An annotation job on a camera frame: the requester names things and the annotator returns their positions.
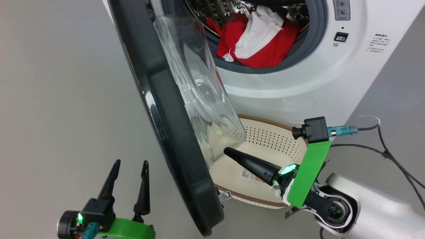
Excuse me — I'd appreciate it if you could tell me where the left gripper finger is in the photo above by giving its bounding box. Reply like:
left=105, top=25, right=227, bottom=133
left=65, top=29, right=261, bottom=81
left=133, top=160, right=151, bottom=216
left=98, top=159, right=121, bottom=201

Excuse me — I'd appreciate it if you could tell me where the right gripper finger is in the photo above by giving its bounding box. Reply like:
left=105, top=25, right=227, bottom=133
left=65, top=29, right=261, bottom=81
left=223, top=147, right=283, bottom=186

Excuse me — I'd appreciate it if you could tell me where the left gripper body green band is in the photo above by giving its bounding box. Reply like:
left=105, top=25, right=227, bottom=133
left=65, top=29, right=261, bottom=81
left=57, top=210, right=156, bottom=239

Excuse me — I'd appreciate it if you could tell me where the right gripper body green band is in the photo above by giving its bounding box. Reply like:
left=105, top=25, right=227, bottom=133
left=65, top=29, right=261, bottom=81
left=272, top=139, right=332, bottom=209

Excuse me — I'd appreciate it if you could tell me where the black washing machine door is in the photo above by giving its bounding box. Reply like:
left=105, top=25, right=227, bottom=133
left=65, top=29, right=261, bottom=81
left=108, top=0, right=248, bottom=237

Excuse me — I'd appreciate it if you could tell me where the red and white garment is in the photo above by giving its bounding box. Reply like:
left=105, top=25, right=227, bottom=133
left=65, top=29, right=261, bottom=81
left=199, top=5, right=301, bottom=68

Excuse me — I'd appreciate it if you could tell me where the beige perforated laundry basket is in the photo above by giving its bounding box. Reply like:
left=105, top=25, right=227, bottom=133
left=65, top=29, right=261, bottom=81
left=210, top=114, right=308, bottom=209

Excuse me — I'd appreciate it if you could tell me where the white front-load washing machine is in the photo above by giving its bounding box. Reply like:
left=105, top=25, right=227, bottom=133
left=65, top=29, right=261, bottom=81
left=103, top=0, right=425, bottom=128

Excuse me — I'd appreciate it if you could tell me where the grey rubber door seal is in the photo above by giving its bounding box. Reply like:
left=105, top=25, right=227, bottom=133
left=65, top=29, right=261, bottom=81
left=161, top=0, right=327, bottom=74

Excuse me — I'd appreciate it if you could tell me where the white barcode sticker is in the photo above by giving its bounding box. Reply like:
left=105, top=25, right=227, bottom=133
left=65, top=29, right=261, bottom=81
left=241, top=168, right=263, bottom=182

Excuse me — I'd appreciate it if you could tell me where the printed warning text label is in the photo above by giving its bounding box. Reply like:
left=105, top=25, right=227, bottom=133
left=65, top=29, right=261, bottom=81
left=367, top=33, right=390, bottom=53

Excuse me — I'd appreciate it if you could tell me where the stainless steel drum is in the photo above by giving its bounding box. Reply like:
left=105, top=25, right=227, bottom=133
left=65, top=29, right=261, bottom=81
left=184, top=0, right=311, bottom=37

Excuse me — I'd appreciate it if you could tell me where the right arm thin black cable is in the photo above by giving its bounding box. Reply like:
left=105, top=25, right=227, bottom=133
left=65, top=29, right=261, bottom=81
left=330, top=143, right=425, bottom=212

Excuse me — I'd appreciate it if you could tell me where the right camera cable teal plug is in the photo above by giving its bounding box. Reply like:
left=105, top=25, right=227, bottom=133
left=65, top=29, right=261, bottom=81
left=327, top=115, right=425, bottom=190

